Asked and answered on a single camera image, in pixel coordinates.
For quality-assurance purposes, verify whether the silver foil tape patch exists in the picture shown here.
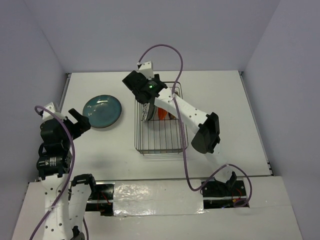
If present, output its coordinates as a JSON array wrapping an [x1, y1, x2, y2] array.
[[113, 179, 205, 217]]

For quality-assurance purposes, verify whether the red plate with teal flower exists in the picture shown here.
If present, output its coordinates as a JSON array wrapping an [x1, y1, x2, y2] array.
[[91, 125, 112, 130]]

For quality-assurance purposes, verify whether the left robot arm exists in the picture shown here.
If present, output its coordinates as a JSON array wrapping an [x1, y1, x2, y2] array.
[[30, 103, 98, 240]]

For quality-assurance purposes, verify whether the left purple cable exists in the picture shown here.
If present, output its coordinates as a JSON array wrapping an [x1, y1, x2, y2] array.
[[28, 105, 90, 240]]

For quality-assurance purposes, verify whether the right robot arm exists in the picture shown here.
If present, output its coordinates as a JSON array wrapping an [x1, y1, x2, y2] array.
[[122, 70, 237, 196]]

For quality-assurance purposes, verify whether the speckled white plate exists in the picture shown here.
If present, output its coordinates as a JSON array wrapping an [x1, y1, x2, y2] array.
[[141, 103, 150, 122]]

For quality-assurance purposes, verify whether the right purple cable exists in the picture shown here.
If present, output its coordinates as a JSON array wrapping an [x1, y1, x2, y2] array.
[[138, 44, 253, 208]]

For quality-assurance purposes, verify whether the black mounting rail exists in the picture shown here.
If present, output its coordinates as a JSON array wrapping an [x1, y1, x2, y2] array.
[[69, 180, 250, 219]]

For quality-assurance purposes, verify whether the small blue patterned plate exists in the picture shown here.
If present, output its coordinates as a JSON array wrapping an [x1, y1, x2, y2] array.
[[146, 106, 158, 122]]

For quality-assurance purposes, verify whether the dark green plate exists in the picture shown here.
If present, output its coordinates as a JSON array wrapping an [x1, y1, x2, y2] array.
[[82, 94, 122, 129]]

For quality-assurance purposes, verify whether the wire dish rack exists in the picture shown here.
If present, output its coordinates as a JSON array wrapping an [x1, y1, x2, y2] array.
[[132, 81, 189, 156]]

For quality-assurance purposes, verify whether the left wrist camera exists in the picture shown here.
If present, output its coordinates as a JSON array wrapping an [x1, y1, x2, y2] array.
[[40, 102, 65, 122]]

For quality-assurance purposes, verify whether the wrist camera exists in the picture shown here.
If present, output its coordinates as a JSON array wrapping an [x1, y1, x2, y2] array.
[[40, 102, 65, 122], [137, 61, 154, 80]]

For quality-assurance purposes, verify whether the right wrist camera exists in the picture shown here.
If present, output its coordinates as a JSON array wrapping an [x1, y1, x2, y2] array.
[[137, 61, 154, 80]]

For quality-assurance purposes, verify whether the yellow brown plate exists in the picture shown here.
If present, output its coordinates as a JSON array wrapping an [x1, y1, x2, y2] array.
[[168, 113, 176, 120]]

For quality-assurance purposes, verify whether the purple cable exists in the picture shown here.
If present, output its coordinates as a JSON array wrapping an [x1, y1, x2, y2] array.
[[138, 44, 253, 208], [28, 105, 90, 240]]

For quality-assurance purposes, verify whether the orange plate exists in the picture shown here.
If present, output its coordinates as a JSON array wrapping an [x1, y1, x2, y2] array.
[[157, 108, 168, 121]]

